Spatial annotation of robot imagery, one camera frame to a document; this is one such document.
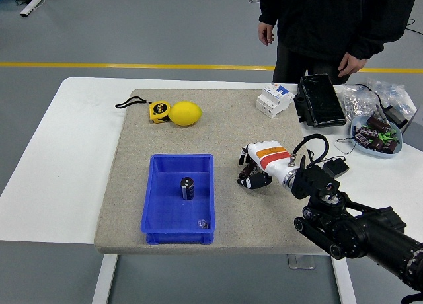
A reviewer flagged dark printed battery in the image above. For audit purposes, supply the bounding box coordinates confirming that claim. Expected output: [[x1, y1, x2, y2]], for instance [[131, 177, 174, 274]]
[[355, 126, 380, 139], [354, 133, 373, 147]]

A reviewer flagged yellow tape measure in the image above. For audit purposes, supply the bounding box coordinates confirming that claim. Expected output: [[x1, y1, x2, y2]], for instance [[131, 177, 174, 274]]
[[114, 97, 172, 124]]

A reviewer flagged light blue bowl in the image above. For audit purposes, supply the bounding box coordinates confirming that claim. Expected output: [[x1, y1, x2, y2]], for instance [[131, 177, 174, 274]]
[[350, 114, 404, 159]]

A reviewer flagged white circuit breaker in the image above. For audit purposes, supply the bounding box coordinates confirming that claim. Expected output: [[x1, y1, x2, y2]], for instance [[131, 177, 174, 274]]
[[256, 82, 295, 119]]

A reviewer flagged black power adapter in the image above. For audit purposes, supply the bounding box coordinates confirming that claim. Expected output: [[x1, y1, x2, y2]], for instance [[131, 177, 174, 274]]
[[375, 102, 410, 129]]

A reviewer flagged person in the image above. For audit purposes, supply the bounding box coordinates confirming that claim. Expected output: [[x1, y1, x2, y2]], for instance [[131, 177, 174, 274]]
[[257, 0, 416, 85]]

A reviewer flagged white table leg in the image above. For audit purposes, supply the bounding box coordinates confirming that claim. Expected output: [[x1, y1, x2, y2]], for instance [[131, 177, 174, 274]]
[[332, 256, 358, 304], [91, 254, 118, 304]]

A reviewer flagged black rectangular case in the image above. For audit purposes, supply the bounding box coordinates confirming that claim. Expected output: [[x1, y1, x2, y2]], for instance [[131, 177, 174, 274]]
[[293, 73, 347, 128]]

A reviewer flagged black floor cable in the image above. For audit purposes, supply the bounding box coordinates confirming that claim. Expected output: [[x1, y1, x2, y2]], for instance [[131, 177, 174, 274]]
[[406, 18, 423, 36]]

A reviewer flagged blue plastic box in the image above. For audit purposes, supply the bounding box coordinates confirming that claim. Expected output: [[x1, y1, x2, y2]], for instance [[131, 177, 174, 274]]
[[138, 153, 215, 245]]

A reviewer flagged grey-brown mat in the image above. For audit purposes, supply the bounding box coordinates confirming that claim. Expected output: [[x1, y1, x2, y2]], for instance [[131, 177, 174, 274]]
[[93, 88, 332, 256]]

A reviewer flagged black plug with cord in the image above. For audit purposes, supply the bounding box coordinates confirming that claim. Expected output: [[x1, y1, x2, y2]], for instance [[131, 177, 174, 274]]
[[322, 137, 358, 178]]

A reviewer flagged yellow lemon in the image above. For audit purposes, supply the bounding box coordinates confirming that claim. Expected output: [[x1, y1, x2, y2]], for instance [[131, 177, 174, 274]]
[[168, 100, 203, 126]]

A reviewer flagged clear bag of washers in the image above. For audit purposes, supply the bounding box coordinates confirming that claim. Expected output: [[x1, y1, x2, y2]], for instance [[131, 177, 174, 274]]
[[336, 83, 381, 125]]

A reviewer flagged clear bag of blue parts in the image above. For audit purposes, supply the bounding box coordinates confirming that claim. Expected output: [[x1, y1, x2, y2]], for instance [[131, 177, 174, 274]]
[[362, 76, 416, 120]]

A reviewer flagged white table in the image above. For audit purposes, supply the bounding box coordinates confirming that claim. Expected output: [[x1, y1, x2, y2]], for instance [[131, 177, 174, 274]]
[[0, 77, 423, 257]]

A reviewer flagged person's right hand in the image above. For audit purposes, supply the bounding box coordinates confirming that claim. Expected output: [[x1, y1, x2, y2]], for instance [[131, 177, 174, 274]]
[[257, 22, 275, 46]]

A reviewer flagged white table leg frame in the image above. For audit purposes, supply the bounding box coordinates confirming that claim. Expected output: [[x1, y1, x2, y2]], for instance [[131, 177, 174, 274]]
[[19, 0, 56, 18]]

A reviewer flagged person's left hand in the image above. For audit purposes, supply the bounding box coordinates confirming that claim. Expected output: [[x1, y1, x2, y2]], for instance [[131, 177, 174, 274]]
[[338, 51, 367, 77]]

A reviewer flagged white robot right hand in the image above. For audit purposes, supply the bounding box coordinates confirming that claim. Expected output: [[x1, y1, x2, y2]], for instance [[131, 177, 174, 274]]
[[237, 140, 295, 190]]

